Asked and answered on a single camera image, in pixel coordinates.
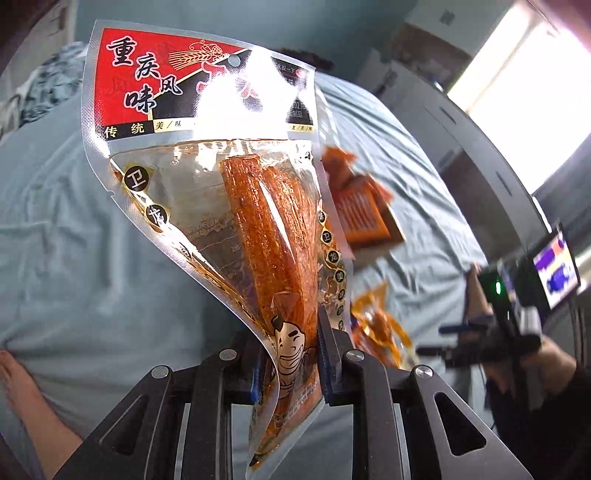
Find light blue bed sheet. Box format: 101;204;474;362
1;74;486;436

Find brown cardboard box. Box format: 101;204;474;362
329;175;406;269

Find clear yellow snack bag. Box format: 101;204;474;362
351;282;419;370

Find white cabinet with drawers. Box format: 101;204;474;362
356;49;547;260

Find orange snack pack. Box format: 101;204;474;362
322;146;356;191

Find large clear spicy strip bag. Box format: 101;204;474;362
81;20;352;479

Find gripper phone screen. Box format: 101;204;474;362
531;223;581;311

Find person's left foot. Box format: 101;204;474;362
1;350;82;479

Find person's right hand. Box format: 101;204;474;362
483;336;577;395

